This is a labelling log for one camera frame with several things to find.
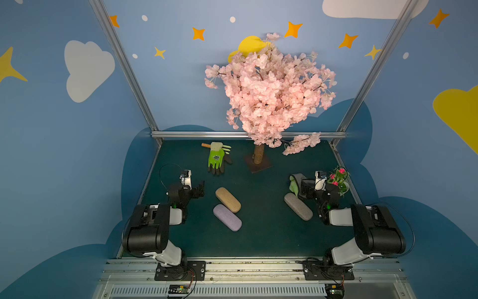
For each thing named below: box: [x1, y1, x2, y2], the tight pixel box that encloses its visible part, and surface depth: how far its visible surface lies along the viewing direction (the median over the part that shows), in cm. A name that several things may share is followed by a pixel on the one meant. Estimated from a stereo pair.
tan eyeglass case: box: [215, 186, 242, 214], surface depth 95 cm
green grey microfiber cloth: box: [288, 173, 308, 198], surface depth 97 cm
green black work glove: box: [207, 141, 233, 176], surface depth 113 cm
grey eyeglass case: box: [283, 192, 314, 222], surface depth 92 cm
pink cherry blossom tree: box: [204, 34, 338, 165], surface depth 70 cm
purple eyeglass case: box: [212, 204, 243, 232], surface depth 88 cm
